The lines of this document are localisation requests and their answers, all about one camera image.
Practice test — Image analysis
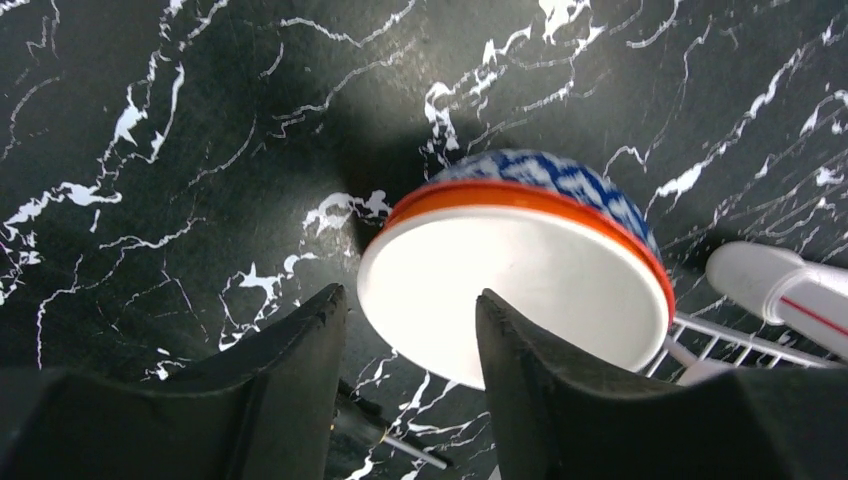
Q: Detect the blue patterned bowl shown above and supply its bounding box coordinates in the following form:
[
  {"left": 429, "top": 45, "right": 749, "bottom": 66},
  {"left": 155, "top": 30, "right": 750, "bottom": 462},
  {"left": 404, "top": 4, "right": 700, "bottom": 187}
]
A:
[{"left": 427, "top": 149, "right": 662, "bottom": 259}]

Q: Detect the white PVC pipe frame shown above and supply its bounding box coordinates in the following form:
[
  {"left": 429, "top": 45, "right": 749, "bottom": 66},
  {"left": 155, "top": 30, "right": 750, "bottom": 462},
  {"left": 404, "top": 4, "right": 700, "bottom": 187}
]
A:
[{"left": 706, "top": 241, "right": 847, "bottom": 360}]

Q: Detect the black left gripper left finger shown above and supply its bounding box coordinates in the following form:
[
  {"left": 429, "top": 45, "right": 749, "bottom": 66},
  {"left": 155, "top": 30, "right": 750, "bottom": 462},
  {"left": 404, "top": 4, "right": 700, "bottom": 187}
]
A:
[{"left": 1, "top": 284, "right": 348, "bottom": 479}]

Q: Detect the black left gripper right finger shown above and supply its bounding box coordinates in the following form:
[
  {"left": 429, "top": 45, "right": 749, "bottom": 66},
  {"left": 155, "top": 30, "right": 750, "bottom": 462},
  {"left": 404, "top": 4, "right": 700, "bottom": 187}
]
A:
[{"left": 475, "top": 290, "right": 847, "bottom": 479}]

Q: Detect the white wire dish rack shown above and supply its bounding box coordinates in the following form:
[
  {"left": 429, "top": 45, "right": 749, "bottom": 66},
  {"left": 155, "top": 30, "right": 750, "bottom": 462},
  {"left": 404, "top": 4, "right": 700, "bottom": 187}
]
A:
[{"left": 643, "top": 313, "right": 843, "bottom": 386}]

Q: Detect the white bowl with brown outside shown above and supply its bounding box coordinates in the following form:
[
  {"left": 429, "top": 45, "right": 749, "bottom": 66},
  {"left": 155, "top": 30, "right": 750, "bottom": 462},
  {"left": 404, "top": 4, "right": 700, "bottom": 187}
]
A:
[{"left": 356, "top": 180, "right": 675, "bottom": 389}]

